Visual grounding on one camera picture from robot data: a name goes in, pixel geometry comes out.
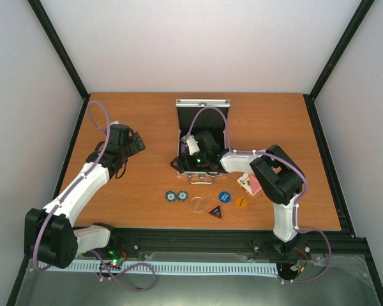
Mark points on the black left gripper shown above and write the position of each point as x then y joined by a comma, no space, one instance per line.
134,148

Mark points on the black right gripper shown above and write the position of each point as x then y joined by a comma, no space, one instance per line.
181,164

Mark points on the aluminium poker case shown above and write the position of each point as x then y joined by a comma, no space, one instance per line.
194,116

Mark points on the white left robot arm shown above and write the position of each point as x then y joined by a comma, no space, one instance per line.
49,233

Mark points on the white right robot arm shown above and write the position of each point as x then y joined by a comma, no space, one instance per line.
281,180

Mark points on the blue round token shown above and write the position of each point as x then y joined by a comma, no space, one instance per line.
224,197

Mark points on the pink playing card deck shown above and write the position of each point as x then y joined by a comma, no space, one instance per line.
249,183

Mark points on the blue white poker chip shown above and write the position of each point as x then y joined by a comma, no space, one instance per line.
170,196
182,196

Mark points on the clear round disc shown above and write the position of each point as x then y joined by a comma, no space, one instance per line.
197,204

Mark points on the black red triangle token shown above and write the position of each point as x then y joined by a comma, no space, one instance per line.
216,212

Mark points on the orange round token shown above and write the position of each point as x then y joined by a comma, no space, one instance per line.
241,202

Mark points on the black aluminium frame rail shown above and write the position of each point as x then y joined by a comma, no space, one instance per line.
258,244

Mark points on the white cable duct strip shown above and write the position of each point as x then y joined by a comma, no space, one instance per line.
196,268

